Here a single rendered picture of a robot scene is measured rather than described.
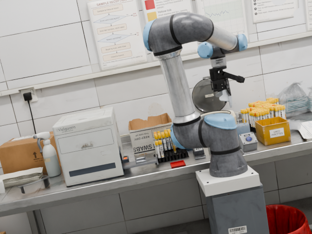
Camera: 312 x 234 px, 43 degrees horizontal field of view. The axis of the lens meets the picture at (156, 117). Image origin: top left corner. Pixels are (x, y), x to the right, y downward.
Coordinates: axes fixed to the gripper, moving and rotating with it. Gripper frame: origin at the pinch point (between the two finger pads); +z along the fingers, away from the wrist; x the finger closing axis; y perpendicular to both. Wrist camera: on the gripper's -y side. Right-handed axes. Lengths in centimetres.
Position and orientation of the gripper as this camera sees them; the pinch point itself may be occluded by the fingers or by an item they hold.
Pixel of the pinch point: (229, 105)
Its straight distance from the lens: 200.8
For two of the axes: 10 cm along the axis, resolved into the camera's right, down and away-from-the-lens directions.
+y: -9.8, 1.8, 0.3
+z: 1.9, 9.6, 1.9
